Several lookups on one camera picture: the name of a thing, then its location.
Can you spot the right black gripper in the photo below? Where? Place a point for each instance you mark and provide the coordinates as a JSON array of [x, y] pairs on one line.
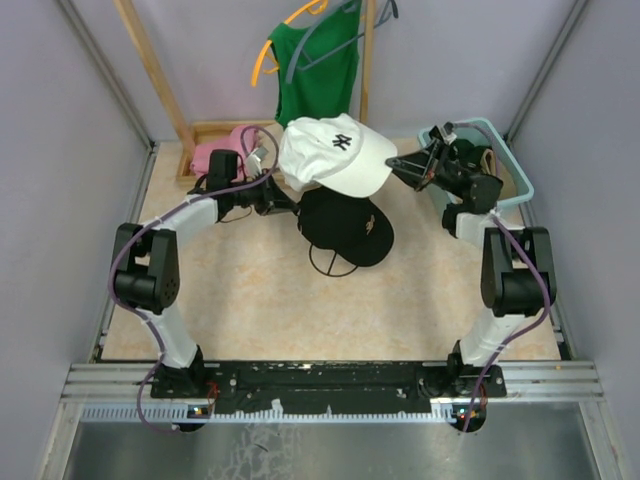
[[421, 163]]

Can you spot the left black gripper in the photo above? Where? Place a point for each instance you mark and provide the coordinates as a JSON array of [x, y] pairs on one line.
[[273, 199]]

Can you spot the white cap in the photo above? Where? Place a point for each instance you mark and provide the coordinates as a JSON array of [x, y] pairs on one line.
[[338, 153]]

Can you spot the khaki cap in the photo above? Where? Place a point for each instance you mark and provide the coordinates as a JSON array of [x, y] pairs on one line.
[[500, 170]]

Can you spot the black cap gold logo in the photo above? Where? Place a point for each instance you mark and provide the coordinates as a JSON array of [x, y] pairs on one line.
[[354, 228]]

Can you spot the black wire hat stand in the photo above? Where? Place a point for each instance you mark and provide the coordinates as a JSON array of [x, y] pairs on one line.
[[329, 263]]

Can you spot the wooden clothes rack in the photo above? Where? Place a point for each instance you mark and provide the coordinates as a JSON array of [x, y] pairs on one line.
[[191, 135]]

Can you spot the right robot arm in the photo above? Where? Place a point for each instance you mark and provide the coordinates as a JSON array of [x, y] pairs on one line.
[[517, 278]]

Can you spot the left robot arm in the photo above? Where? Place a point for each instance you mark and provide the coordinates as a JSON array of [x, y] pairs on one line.
[[144, 278]]

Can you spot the beige folded cloth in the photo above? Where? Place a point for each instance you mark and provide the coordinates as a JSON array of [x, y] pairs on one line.
[[269, 138]]

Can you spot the light blue plastic bin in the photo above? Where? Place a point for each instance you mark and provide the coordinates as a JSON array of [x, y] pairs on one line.
[[481, 132]]

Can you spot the green tank top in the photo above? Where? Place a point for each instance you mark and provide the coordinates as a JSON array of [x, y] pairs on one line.
[[322, 92]]

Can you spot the grey-blue clothes hanger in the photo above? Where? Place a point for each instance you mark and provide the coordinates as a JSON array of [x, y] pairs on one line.
[[326, 38]]

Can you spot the yellow clothes hanger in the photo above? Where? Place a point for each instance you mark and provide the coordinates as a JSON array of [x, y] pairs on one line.
[[314, 7]]

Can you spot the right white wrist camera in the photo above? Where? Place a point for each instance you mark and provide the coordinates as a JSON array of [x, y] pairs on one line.
[[444, 133]]

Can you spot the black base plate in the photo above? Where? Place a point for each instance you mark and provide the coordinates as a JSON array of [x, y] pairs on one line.
[[362, 387]]

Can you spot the aluminium rail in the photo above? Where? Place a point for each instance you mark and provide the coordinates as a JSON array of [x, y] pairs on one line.
[[121, 392]]

